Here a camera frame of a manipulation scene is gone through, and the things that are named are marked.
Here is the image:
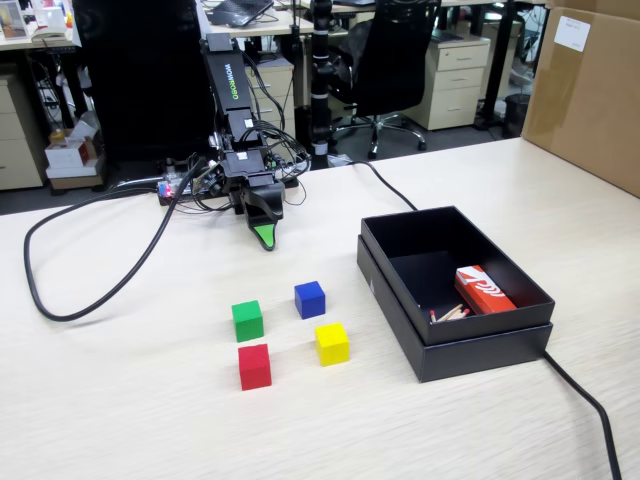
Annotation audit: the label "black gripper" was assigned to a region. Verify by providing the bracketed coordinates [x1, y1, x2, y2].
[219, 148, 287, 253]

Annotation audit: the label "robot controller circuit board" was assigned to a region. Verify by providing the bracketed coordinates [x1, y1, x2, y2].
[156, 172, 195, 207]

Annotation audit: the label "black open box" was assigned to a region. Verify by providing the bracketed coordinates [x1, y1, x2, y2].
[356, 234, 554, 384]

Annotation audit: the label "black mesh office chair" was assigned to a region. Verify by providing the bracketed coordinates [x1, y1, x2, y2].
[329, 0, 442, 160]

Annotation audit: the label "blue cube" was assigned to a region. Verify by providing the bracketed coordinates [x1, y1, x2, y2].
[293, 280, 327, 320]

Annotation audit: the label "black laptop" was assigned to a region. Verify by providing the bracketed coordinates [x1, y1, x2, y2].
[206, 0, 276, 28]

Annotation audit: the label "orange matchbox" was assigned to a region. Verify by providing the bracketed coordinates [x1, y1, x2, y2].
[454, 264, 518, 316]

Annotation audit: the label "large cardboard box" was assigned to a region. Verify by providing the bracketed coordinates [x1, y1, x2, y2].
[519, 0, 640, 199]

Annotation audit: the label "beige cabinet wide drawers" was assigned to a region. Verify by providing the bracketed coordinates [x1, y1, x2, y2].
[0, 74, 49, 192]

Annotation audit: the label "white box on floor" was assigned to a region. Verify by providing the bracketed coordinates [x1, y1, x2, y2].
[44, 135, 100, 172]

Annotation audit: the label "beige cabinet silver handles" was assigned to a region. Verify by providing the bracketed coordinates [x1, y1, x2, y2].
[402, 37, 492, 132]

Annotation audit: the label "large black chair back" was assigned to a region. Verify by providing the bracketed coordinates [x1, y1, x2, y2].
[72, 0, 217, 162]

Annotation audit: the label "framed picture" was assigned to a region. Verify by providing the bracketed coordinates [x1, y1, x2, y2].
[0, 7, 29, 41]

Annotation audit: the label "beige cabinet behind robot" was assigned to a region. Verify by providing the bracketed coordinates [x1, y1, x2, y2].
[244, 62, 296, 141]

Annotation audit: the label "thick black looping cable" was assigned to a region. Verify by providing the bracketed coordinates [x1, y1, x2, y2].
[23, 185, 209, 322]

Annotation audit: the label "yellow cube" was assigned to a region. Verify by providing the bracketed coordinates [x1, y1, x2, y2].
[314, 322, 350, 368]

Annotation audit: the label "black trash bin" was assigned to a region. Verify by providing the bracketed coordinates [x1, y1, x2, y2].
[502, 93, 532, 140]

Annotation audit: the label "black open box tray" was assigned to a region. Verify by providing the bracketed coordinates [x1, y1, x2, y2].
[360, 204, 557, 346]

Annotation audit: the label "green cube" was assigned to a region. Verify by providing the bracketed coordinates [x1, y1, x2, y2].
[230, 299, 264, 344]

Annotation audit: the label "black pole white bands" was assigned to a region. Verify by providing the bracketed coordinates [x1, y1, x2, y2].
[309, 0, 334, 171]

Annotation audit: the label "red cube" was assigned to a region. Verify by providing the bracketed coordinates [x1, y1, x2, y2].
[237, 343, 273, 392]

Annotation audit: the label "small wrist camera board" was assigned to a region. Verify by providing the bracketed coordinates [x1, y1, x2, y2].
[192, 164, 224, 197]

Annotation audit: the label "long black table cable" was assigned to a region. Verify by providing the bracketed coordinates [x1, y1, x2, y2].
[344, 159, 624, 480]

